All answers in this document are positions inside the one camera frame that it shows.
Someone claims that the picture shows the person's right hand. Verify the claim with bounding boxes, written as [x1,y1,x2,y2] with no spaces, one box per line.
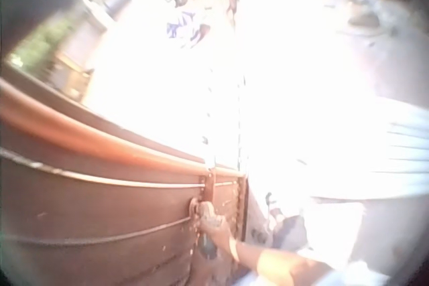
[195,201,237,254]

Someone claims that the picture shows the teal handled tool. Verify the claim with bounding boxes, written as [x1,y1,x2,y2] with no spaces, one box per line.
[198,231,219,261]

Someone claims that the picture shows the brown metal gate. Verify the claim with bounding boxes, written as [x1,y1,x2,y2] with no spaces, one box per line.
[0,76,249,286]

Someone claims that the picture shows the blue white patterned cloth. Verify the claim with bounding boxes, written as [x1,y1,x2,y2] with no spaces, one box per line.
[166,7,215,51]

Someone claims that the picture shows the white ribbed sheet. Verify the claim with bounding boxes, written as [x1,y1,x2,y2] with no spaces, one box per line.
[311,98,429,200]

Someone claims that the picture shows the green plants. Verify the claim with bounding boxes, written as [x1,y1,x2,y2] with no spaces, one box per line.
[9,19,73,69]

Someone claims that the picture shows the brown gate latch bracket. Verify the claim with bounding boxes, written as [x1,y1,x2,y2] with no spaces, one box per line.
[202,168,218,205]

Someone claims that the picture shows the yellow wrist bracelet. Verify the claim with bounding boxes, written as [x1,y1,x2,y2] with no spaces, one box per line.
[229,234,241,263]

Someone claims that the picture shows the wooden frame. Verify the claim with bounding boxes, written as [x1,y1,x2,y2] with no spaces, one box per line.
[45,51,93,102]

